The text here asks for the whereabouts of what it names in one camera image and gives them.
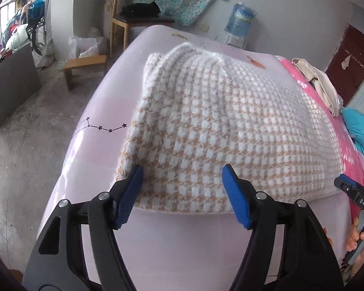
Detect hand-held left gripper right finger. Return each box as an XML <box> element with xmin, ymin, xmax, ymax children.
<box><xmin>222</xmin><ymin>164</ymin><xmax>343</xmax><ymax>291</ymax></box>

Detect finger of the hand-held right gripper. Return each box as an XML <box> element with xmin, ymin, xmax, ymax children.
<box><xmin>334</xmin><ymin>174</ymin><xmax>361</xmax><ymax>195</ymax></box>

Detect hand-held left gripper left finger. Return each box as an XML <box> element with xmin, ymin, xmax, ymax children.
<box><xmin>23</xmin><ymin>164</ymin><xmax>144</xmax><ymax>291</ymax></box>

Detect fluffy houndstooth sweater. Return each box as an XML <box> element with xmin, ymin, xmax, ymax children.
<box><xmin>115</xmin><ymin>42</ymin><xmax>345</xmax><ymax>216</ymax></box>

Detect beige clothes pile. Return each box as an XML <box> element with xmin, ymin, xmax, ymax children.
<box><xmin>292</xmin><ymin>57</ymin><xmax>343</xmax><ymax>117</ymax></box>

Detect pink floral blanket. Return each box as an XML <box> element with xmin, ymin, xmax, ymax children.
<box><xmin>274</xmin><ymin>55</ymin><xmax>364</xmax><ymax>186</ymax></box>

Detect teal quilt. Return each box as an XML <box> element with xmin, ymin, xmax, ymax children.
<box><xmin>341</xmin><ymin>107</ymin><xmax>364</xmax><ymax>169</ymax></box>

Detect bed with lilac sheet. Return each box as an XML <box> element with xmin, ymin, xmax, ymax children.
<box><xmin>36</xmin><ymin>26</ymin><xmax>364</xmax><ymax>291</ymax></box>

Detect brown door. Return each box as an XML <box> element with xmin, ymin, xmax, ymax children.
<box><xmin>324</xmin><ymin>24</ymin><xmax>364</xmax><ymax>107</ymax></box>

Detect door hook rack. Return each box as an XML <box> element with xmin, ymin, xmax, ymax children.
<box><xmin>341</xmin><ymin>48</ymin><xmax>364</xmax><ymax>70</ymax></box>

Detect small wooden stool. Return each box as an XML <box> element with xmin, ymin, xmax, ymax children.
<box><xmin>63</xmin><ymin>55</ymin><xmax>108</xmax><ymax>91</ymax></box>

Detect white water dispenser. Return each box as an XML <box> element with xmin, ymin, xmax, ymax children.
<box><xmin>221</xmin><ymin>33</ymin><xmax>249</xmax><ymax>49</ymax></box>

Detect clear plastic bag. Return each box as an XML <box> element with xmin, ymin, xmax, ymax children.
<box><xmin>68</xmin><ymin>36</ymin><xmax>107</xmax><ymax>59</ymax></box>

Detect dark grey board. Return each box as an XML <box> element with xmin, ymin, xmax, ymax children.
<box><xmin>0</xmin><ymin>42</ymin><xmax>43</xmax><ymax>131</ymax></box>

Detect blue water jug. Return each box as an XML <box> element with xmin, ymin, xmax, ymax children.
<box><xmin>224</xmin><ymin>2</ymin><xmax>257</xmax><ymax>39</ymax></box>

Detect wooden chair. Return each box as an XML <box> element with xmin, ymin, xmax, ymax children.
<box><xmin>109</xmin><ymin>0</ymin><xmax>175</xmax><ymax>59</ymax></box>

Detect bicycle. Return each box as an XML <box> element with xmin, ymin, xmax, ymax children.
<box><xmin>17</xmin><ymin>0</ymin><xmax>48</xmax><ymax>57</ymax></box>

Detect black bag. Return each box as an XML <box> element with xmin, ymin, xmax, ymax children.
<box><xmin>121</xmin><ymin>2</ymin><xmax>161</xmax><ymax>17</ymax></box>

